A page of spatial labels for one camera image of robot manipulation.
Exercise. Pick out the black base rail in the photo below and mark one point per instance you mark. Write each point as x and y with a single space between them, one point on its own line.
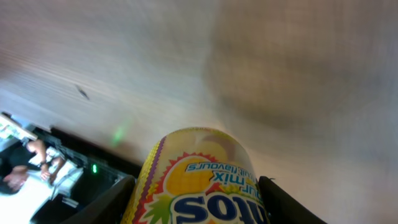
96 172

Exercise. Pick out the person at desk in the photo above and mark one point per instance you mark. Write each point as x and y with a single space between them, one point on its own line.
22 157

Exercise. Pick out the yellow lidded jar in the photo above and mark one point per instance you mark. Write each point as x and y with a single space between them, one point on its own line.
196 175

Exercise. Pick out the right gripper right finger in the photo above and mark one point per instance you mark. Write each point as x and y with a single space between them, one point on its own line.
281 207

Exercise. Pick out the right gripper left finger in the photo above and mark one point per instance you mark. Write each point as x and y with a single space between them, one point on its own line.
108 207

